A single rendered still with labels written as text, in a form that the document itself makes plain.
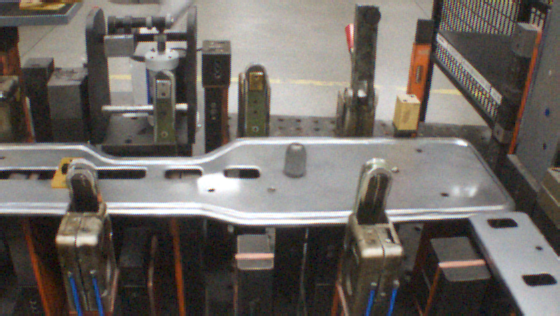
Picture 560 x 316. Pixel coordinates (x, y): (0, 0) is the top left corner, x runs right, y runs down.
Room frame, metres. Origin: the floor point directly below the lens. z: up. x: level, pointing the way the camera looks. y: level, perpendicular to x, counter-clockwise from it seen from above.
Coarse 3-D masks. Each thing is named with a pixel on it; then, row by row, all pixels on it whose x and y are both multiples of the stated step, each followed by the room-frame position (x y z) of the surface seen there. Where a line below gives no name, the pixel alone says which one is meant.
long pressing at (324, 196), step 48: (0, 144) 0.76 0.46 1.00; (48, 144) 0.77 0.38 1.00; (240, 144) 0.81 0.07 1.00; (288, 144) 0.82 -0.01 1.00; (336, 144) 0.83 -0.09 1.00; (384, 144) 0.84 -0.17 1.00; (432, 144) 0.85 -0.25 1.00; (0, 192) 0.63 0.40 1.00; (48, 192) 0.64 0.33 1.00; (144, 192) 0.66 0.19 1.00; (192, 192) 0.67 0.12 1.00; (240, 192) 0.68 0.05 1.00; (288, 192) 0.69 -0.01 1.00; (336, 192) 0.69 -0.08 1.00; (432, 192) 0.70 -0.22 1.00; (480, 192) 0.71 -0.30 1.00
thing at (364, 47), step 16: (368, 16) 0.88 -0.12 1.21; (368, 32) 0.91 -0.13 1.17; (352, 48) 0.91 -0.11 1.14; (368, 48) 0.91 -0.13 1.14; (352, 64) 0.91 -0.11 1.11; (368, 64) 0.90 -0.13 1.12; (352, 80) 0.90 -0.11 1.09; (368, 80) 0.90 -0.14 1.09; (352, 96) 0.88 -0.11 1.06; (368, 96) 0.89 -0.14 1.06
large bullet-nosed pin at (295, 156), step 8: (296, 144) 0.74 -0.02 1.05; (288, 152) 0.73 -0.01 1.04; (296, 152) 0.73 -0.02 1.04; (304, 152) 0.74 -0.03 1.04; (288, 160) 0.73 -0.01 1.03; (296, 160) 0.73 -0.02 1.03; (304, 160) 0.73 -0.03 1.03; (288, 168) 0.73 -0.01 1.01; (296, 168) 0.73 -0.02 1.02; (304, 168) 0.73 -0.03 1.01; (288, 176) 0.73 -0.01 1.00; (296, 176) 0.73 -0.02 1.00
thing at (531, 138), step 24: (552, 24) 0.82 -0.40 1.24; (552, 48) 0.81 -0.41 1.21; (552, 72) 0.79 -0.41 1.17; (528, 96) 0.84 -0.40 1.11; (552, 96) 0.78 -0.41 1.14; (528, 120) 0.82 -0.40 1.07; (552, 120) 0.76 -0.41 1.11; (528, 144) 0.81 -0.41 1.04; (552, 144) 0.74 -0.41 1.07; (528, 168) 0.79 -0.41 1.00
